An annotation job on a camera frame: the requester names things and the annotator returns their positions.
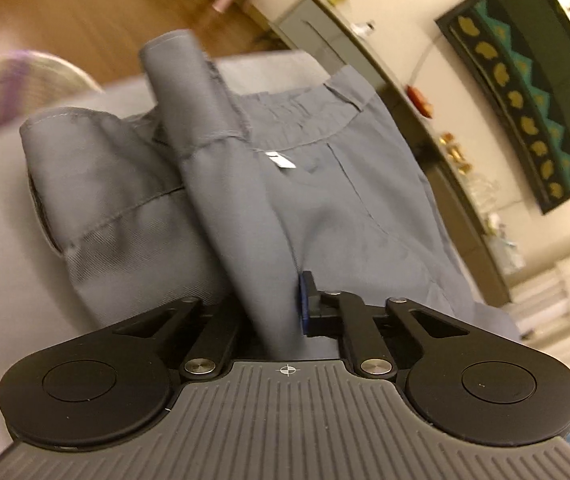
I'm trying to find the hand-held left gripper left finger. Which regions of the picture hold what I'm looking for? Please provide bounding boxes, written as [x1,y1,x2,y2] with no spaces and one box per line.
[96,296,246,380]

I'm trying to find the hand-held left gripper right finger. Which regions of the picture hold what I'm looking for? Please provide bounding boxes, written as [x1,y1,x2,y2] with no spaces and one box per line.
[298,271,471,380]

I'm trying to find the grey pants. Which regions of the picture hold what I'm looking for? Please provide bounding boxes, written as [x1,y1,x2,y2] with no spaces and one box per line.
[19,29,521,361]

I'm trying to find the long grey tv cabinet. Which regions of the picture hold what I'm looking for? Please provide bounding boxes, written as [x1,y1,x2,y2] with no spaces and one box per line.
[252,0,513,308]

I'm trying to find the group of clear glasses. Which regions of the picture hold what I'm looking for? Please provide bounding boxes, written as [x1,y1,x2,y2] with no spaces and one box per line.
[465,170,502,213]

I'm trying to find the group of golden bottles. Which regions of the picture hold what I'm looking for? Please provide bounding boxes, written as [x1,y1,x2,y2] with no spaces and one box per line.
[438,132,472,176]

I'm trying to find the red fruit plate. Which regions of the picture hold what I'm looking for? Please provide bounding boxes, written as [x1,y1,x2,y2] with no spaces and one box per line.
[407,85,436,120]

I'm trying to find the white curtain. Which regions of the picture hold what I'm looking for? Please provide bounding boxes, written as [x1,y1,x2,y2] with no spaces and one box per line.
[510,255,570,456]

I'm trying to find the white standing fan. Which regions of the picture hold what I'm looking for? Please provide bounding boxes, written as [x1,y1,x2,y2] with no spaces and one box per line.
[0,50,103,146]

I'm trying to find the dark green wall tapestry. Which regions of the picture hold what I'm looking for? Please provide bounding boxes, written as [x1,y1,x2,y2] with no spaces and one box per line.
[435,0,570,216]

